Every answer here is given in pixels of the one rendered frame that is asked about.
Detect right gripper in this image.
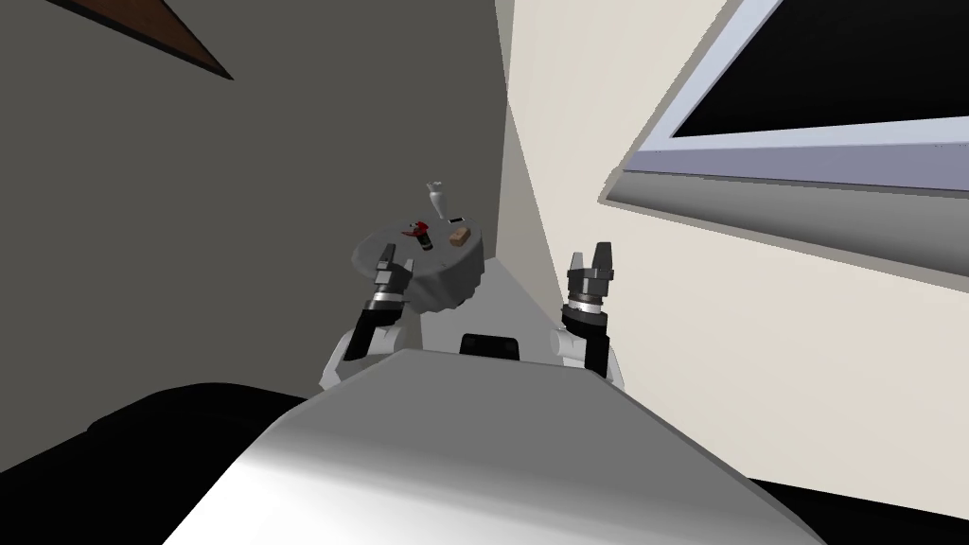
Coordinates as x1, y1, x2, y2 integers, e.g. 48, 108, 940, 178
565, 241, 614, 292

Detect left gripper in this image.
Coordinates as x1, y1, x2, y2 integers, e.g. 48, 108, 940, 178
370, 242, 417, 295

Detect grey round table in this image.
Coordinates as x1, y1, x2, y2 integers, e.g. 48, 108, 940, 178
351, 214, 486, 312

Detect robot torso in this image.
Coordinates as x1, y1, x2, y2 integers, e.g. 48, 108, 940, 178
162, 332, 828, 545

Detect brown framed picture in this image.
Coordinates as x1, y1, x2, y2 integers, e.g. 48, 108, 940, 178
44, 0, 236, 81

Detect window with pale frame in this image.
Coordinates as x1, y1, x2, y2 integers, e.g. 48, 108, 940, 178
602, 0, 969, 298

